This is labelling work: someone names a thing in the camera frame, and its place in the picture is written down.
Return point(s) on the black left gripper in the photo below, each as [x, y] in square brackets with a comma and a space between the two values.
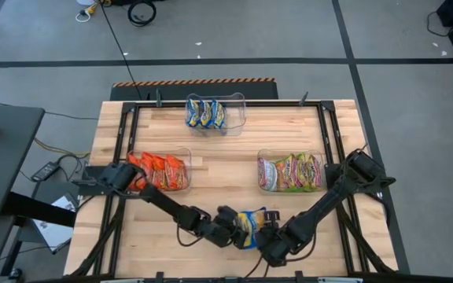
[222, 232]

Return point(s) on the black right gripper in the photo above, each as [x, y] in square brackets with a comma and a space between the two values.
[275, 247]

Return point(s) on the blue yellow ramen noodle pack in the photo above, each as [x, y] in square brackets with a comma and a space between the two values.
[193, 114]
[206, 115]
[218, 115]
[252, 226]

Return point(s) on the orange ramen noodle pack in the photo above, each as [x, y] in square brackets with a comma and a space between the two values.
[159, 173]
[147, 165]
[134, 158]
[176, 173]

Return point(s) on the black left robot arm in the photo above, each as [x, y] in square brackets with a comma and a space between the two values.
[163, 200]

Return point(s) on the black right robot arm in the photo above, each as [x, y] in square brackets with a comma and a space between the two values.
[328, 200]

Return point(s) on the clear plastic bin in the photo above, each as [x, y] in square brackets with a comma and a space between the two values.
[187, 157]
[236, 118]
[266, 152]

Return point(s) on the silver aluminium bar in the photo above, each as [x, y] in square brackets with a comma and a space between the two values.
[124, 280]
[340, 280]

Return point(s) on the black mat with striped edge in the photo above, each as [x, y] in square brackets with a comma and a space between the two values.
[250, 91]

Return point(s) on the white paper sheet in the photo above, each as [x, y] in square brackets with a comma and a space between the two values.
[53, 232]

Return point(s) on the black flat bar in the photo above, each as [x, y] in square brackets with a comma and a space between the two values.
[41, 208]

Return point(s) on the black power adapter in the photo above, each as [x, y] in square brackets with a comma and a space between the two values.
[45, 171]

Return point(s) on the dark grey side table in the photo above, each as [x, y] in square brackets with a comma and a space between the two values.
[6, 165]

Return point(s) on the white yellow power plug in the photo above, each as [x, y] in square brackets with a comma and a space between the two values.
[91, 7]

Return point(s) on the black metal table frame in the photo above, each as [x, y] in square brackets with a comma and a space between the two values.
[273, 104]

